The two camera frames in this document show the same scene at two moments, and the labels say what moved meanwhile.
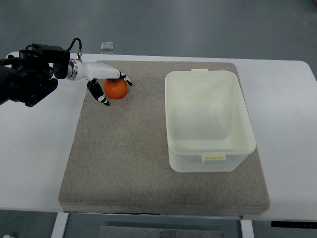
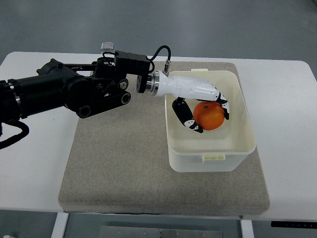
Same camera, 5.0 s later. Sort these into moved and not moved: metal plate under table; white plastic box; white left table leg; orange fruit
Moved: orange fruit
Not moved: metal plate under table; white plastic box; white left table leg
